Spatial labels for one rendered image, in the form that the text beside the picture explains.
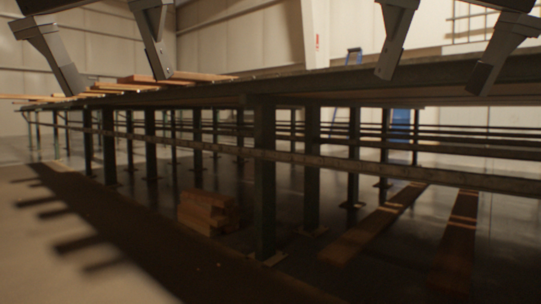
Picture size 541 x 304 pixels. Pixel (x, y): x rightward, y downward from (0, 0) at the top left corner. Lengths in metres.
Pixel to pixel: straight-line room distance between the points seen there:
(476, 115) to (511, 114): 0.53
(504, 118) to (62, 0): 6.23
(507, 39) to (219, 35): 11.03
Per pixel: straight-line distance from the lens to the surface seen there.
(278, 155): 1.05
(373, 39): 7.58
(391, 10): 0.35
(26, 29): 0.44
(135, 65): 12.79
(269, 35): 9.39
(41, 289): 1.49
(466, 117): 6.30
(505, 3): 0.40
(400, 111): 6.09
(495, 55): 0.43
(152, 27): 0.36
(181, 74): 1.27
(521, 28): 0.43
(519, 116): 6.29
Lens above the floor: 0.70
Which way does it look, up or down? 5 degrees down
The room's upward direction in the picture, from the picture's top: straight up
